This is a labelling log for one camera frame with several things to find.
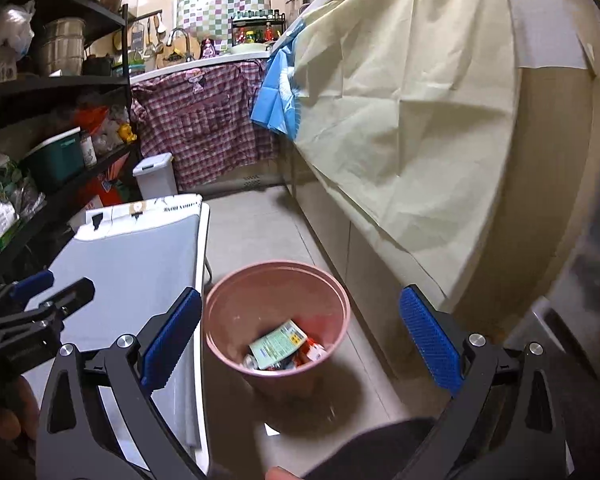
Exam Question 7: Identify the green wet wipe packet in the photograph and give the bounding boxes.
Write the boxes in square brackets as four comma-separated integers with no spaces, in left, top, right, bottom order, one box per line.
[249,320,308,370]

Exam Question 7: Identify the white lidded trash can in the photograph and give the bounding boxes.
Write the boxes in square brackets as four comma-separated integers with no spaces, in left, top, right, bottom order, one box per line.
[133,152,178,200]

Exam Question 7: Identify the red plaid cloth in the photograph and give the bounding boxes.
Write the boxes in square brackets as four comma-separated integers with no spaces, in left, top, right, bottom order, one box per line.
[131,60,279,192]

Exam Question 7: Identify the kitchen faucet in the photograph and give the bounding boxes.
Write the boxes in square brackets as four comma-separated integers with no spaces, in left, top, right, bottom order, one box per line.
[166,27,194,62]

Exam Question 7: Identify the grey fabric table cover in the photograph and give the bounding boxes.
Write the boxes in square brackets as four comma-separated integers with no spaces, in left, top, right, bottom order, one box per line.
[26,194,211,474]

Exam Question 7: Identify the person's left hand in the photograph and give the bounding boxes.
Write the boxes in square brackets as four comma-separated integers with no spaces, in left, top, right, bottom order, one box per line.
[0,376,40,479]

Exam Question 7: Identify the black storage shelf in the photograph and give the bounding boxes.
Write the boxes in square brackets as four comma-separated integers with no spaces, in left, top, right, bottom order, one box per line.
[0,0,140,284]

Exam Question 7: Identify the metal pot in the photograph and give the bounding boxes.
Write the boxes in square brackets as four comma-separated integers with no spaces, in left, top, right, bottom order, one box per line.
[36,18,85,76]

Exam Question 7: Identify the green white food bag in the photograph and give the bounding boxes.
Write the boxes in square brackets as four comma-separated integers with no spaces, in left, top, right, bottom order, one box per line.
[0,153,46,252]

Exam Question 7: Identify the yellow toy duck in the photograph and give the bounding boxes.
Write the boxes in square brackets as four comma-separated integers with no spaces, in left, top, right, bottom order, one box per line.
[117,122,137,144]

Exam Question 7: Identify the pink plastic trash bin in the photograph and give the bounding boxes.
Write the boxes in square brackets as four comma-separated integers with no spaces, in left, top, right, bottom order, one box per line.
[202,260,351,399]

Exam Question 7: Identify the small white jar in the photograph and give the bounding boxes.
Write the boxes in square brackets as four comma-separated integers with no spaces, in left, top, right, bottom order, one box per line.
[80,134,97,167]

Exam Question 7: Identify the red ointment box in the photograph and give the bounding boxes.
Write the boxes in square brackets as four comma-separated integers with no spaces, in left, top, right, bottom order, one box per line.
[294,337,327,366]

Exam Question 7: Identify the teal storage box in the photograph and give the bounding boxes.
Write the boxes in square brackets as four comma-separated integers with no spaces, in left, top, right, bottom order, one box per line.
[21,128,85,188]

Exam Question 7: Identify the black spice rack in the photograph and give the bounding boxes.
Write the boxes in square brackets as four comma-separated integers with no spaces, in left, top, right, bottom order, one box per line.
[230,9,286,47]

